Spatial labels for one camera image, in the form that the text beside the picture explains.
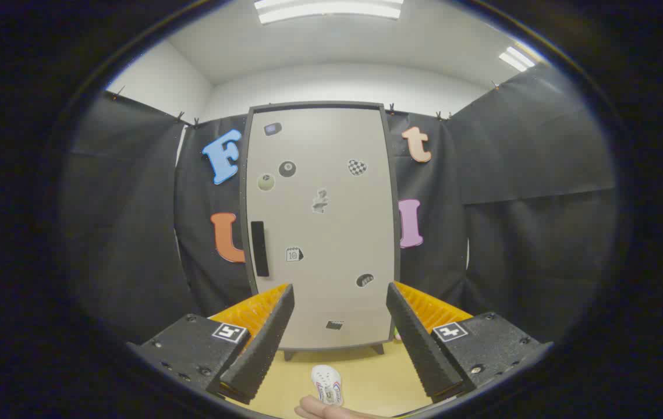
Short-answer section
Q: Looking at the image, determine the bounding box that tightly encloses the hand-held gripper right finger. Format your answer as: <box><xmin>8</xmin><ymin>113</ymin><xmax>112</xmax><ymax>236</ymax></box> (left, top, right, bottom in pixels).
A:
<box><xmin>387</xmin><ymin>282</ymin><xmax>554</xmax><ymax>403</ymax></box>

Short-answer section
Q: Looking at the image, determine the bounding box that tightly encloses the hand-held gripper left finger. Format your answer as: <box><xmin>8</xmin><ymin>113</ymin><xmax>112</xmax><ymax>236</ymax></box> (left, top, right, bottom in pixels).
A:
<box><xmin>126</xmin><ymin>283</ymin><xmax>296</xmax><ymax>405</ymax></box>

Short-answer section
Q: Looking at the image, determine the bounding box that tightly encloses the white shoe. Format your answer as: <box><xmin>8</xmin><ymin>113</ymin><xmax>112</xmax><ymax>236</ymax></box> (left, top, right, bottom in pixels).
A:
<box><xmin>311</xmin><ymin>365</ymin><xmax>344</xmax><ymax>406</ymax></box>

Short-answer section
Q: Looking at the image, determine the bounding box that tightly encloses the black door handle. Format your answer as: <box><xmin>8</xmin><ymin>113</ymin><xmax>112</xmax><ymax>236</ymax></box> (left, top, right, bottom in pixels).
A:
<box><xmin>250</xmin><ymin>221</ymin><xmax>270</xmax><ymax>277</ymax></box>

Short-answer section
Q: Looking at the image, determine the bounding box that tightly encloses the grey shoe cabinet door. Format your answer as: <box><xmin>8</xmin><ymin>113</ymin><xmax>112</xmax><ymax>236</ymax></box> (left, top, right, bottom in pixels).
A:
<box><xmin>246</xmin><ymin>108</ymin><xmax>396</xmax><ymax>350</ymax></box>

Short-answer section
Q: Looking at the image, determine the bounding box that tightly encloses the grey shoe cabinet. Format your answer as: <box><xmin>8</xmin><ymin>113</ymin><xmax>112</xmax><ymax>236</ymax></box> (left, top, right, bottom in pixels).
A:
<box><xmin>240</xmin><ymin>102</ymin><xmax>402</xmax><ymax>361</ymax></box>

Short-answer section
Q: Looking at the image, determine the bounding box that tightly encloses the black backdrop cloth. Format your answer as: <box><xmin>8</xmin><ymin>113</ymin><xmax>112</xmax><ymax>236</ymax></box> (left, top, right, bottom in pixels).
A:
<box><xmin>61</xmin><ymin>61</ymin><xmax>620</xmax><ymax>344</ymax></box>

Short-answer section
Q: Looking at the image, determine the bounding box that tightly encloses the small ceiling light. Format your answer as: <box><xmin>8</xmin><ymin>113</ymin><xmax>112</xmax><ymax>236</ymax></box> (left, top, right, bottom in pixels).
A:
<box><xmin>498</xmin><ymin>45</ymin><xmax>536</xmax><ymax>72</ymax></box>

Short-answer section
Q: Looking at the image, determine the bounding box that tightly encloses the long ceiling light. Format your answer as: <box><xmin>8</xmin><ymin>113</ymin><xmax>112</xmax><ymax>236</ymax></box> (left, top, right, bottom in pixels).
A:
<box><xmin>254</xmin><ymin>0</ymin><xmax>405</xmax><ymax>25</ymax></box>

